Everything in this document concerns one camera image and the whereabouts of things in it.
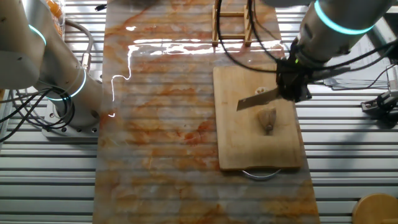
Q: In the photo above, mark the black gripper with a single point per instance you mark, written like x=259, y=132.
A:
x=293, y=74

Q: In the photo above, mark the steel cleaver knife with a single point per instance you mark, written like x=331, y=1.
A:
x=255, y=100

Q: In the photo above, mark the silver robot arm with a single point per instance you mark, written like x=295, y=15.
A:
x=62, y=71

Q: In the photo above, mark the lotus root slice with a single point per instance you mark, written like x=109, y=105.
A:
x=260, y=91

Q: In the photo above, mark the lotus root chunk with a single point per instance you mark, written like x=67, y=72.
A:
x=267, y=118

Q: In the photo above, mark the wooden cutting board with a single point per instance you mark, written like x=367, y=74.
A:
x=245, y=143

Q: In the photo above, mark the white paper stack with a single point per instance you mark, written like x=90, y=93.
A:
x=367, y=71

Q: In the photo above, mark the wooden knife rack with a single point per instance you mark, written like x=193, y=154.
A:
x=215, y=31

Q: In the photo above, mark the orange marble pattern mat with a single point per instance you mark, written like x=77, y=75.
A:
x=161, y=124

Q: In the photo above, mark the wooden mug tree stand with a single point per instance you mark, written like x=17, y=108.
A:
x=376, y=210

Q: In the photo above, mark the small black plug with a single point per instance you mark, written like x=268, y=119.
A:
x=100, y=7

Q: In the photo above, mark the orange fruit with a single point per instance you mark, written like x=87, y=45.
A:
x=54, y=9
x=59, y=28

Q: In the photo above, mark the clear plastic fruit pack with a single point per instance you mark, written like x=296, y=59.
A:
x=60, y=18

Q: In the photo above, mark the black clamp mounted camera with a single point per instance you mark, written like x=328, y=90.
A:
x=382, y=105

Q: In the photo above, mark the silver exterior camera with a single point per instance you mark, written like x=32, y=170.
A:
x=393, y=77

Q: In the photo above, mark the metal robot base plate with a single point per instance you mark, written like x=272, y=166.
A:
x=74, y=132

